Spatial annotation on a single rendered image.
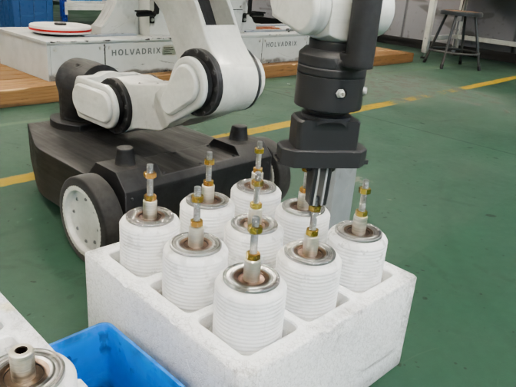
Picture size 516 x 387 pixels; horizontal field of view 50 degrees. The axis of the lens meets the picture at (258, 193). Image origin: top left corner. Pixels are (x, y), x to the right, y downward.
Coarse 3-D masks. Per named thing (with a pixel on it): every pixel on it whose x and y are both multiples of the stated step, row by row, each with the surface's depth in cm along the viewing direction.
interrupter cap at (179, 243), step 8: (184, 232) 83; (176, 240) 80; (184, 240) 81; (208, 240) 81; (216, 240) 81; (176, 248) 78; (184, 248) 78; (192, 248) 79; (200, 248) 79; (208, 248) 79; (216, 248) 79; (192, 256) 76; (200, 256) 77
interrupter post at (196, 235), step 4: (192, 228) 78; (196, 228) 78; (200, 228) 78; (192, 232) 78; (196, 232) 78; (200, 232) 78; (188, 236) 79; (192, 236) 78; (196, 236) 78; (200, 236) 79; (188, 240) 79; (192, 240) 79; (196, 240) 79; (200, 240) 79; (188, 244) 80; (192, 244) 79; (196, 244) 79; (200, 244) 79; (196, 248) 79
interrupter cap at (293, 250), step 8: (296, 240) 83; (288, 248) 80; (296, 248) 81; (320, 248) 81; (328, 248) 81; (288, 256) 78; (296, 256) 78; (304, 256) 79; (312, 256) 79; (320, 256) 79; (328, 256) 79; (304, 264) 77; (312, 264) 77; (320, 264) 77
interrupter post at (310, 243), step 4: (304, 236) 79; (308, 236) 78; (312, 236) 78; (316, 236) 78; (304, 240) 79; (308, 240) 78; (312, 240) 78; (316, 240) 78; (304, 244) 79; (308, 244) 79; (312, 244) 78; (316, 244) 79; (304, 248) 79; (308, 248) 79; (312, 248) 79; (316, 248) 79; (304, 252) 79; (308, 252) 79; (312, 252) 79; (316, 252) 79
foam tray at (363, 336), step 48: (96, 288) 90; (144, 288) 81; (384, 288) 86; (144, 336) 81; (192, 336) 72; (288, 336) 73; (336, 336) 78; (384, 336) 89; (192, 384) 74; (240, 384) 66; (288, 384) 72; (336, 384) 82
